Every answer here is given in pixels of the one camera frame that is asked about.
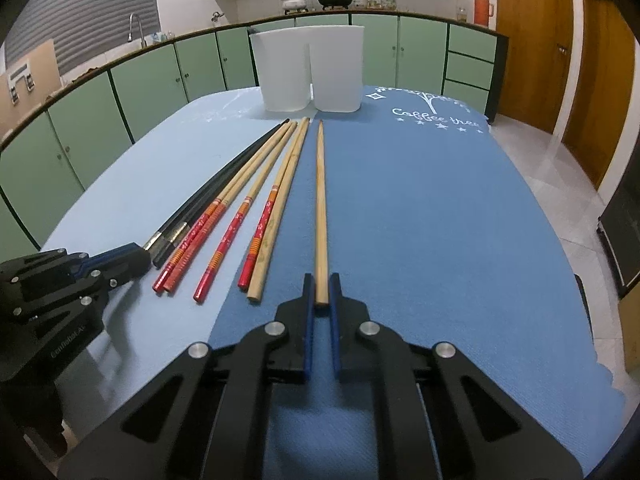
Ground brown wooden door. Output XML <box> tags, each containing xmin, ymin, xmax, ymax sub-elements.
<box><xmin>497</xmin><ymin>0</ymin><xmax>574</xmax><ymax>133</ymax></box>
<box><xmin>563</xmin><ymin>0</ymin><xmax>636</xmax><ymax>188</ymax></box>

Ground plain bamboo chopstick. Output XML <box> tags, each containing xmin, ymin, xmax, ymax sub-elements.
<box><xmin>314</xmin><ymin>120</ymin><xmax>329</xmax><ymax>307</ymax></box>
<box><xmin>246</xmin><ymin>117</ymin><xmax>310</xmax><ymax>304</ymax></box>

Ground black wok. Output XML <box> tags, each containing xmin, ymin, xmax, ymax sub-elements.
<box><xmin>318</xmin><ymin>0</ymin><xmax>354</xmax><ymax>10</ymax></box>

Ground black glass cabinet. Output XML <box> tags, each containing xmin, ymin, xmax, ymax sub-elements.
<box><xmin>596</xmin><ymin>184</ymin><xmax>640</xmax><ymax>302</ymax></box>

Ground white cooking pot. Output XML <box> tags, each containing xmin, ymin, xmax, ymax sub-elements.
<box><xmin>281</xmin><ymin>0</ymin><xmax>308</xmax><ymax>15</ymax></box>

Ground white two-compartment utensil holder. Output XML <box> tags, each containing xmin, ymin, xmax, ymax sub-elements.
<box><xmin>250</xmin><ymin>25</ymin><xmax>364</xmax><ymax>114</ymax></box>

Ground orange thermos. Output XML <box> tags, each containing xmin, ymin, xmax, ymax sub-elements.
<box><xmin>473</xmin><ymin>0</ymin><xmax>495</xmax><ymax>27</ymax></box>

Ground grey window blind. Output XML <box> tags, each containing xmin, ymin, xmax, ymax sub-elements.
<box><xmin>3</xmin><ymin>0</ymin><xmax>160</xmax><ymax>74</ymax></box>

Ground green lower kitchen cabinets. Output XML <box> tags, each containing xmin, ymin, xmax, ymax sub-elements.
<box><xmin>1</xmin><ymin>11</ymin><xmax>509</xmax><ymax>258</ymax></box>

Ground cardboard box with clips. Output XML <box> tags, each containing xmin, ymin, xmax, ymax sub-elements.
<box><xmin>0</xmin><ymin>39</ymin><xmax>62</xmax><ymax>136</ymax></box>

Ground chrome sink faucet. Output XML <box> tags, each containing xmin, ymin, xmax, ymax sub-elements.
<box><xmin>127</xmin><ymin>12</ymin><xmax>148</xmax><ymax>49</ymax></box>

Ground light blue table mat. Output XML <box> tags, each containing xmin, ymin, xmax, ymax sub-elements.
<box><xmin>47</xmin><ymin>89</ymin><xmax>316</xmax><ymax>437</ymax></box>

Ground black chopstick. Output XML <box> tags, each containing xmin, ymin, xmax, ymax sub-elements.
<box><xmin>152</xmin><ymin>121</ymin><xmax>292</xmax><ymax>269</ymax></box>
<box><xmin>143</xmin><ymin>118</ymin><xmax>290</xmax><ymax>255</ymax></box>

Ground dark blue table mat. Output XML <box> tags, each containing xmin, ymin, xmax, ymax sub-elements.
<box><xmin>209</xmin><ymin>88</ymin><xmax>625</xmax><ymax>471</ymax></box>

